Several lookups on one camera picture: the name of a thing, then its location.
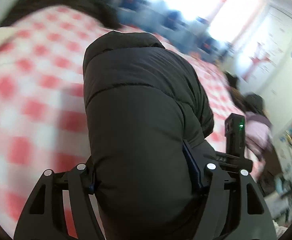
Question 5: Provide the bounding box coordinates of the black puffer jacket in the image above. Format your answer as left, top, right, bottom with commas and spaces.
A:
83, 31, 214, 239

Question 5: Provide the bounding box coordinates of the red white checkered bedspread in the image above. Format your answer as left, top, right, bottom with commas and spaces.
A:
0, 4, 247, 235

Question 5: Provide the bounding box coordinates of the cluttered white bookshelf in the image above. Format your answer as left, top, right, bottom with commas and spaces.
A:
259, 127, 292, 227

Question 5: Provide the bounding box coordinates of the black coat by wall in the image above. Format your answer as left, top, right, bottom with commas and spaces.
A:
0, 0, 121, 30

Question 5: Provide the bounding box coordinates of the wardrobe with tree decal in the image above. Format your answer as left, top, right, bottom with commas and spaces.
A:
236, 8, 292, 137

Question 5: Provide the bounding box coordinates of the dark clothes pile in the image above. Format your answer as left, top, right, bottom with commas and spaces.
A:
224, 72, 265, 116

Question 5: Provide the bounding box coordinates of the blue whale curtain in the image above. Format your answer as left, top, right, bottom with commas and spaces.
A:
103, 0, 229, 61

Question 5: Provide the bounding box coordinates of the pink purple garment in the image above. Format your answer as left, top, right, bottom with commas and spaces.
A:
245, 112, 273, 161

